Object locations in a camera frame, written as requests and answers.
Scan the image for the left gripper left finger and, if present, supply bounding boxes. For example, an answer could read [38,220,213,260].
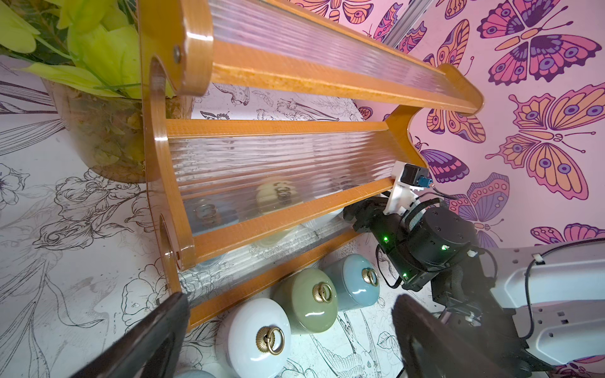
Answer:
[74,292,190,377]

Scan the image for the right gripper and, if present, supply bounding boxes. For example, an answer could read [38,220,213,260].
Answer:
[343,197,409,246]

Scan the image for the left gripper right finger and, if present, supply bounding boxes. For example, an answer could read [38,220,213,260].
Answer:
[392,295,510,377]

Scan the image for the blue tea canister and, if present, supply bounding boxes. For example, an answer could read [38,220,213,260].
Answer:
[323,254,380,311]

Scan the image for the white tea canister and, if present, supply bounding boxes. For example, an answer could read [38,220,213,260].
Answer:
[215,298,291,377]

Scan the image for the green tea canister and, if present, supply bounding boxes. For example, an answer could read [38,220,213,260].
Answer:
[272,268,338,335]

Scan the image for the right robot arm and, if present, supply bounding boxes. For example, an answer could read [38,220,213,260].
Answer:
[343,197,604,377]

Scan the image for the yellow-green canister bottom shelf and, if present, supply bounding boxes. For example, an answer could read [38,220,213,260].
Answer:
[255,178,303,248]

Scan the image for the blue canister bottom shelf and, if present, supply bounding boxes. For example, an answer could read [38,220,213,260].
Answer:
[184,198,239,236]

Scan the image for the wooden three-tier shelf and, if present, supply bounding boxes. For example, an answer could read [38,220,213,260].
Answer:
[137,1,484,328]

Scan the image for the potted green leafy plant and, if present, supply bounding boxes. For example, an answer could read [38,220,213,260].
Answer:
[0,0,195,184]

